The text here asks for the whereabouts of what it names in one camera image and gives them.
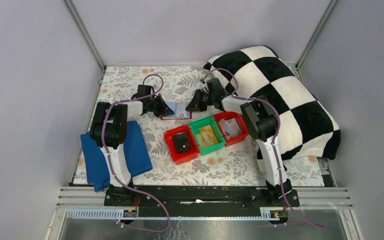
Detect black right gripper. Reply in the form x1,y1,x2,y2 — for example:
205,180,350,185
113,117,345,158
185,89,215,113

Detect red leather card holder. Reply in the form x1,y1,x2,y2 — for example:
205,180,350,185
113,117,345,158
161,102,192,120

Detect white card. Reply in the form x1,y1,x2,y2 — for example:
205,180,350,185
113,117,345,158
175,102,191,119

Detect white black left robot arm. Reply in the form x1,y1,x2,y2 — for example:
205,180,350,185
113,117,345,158
89,84,174,206

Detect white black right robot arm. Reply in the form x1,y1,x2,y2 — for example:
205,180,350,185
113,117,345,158
186,78,293,206

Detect gold cards in green bin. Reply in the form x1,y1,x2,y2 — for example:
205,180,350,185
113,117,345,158
196,125,219,149

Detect black VIP card stack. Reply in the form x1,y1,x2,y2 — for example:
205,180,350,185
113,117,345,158
172,132,191,154

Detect white cards in red bin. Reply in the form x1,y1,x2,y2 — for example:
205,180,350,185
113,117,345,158
218,118,242,140

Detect green plastic bin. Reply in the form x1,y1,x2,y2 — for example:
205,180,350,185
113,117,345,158
189,116,226,156

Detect right red plastic bin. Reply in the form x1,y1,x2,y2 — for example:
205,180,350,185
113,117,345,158
213,111,249,147

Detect red plastic bin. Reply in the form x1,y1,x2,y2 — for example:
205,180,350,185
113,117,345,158
163,125,200,165
213,111,249,147

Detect left red plastic bin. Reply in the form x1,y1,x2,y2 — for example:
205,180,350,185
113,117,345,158
163,125,200,165

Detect blue folded cloth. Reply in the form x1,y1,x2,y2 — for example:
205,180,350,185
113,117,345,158
80,120,153,192

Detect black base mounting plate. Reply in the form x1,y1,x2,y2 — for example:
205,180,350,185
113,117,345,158
104,185,300,218

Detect black white checkered pillow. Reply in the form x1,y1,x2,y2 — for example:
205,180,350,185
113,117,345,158
203,46,341,160

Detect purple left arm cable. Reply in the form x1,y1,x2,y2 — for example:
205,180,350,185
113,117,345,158
99,74,172,233

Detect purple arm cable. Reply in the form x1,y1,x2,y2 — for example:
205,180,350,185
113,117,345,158
200,67,327,230
99,74,172,233

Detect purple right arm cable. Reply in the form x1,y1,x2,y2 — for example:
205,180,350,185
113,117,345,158
200,67,327,230

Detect aluminium front rail frame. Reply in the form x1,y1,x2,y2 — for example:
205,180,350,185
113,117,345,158
47,186,363,240

